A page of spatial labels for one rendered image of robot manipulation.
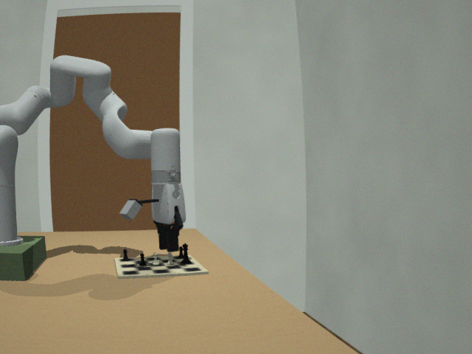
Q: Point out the black and cream chessboard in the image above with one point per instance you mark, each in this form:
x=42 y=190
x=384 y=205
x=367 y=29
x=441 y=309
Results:
x=131 y=269

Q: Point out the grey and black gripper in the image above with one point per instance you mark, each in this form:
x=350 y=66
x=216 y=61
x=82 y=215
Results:
x=167 y=211

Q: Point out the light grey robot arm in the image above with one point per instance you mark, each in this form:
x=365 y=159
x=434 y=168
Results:
x=16 y=118

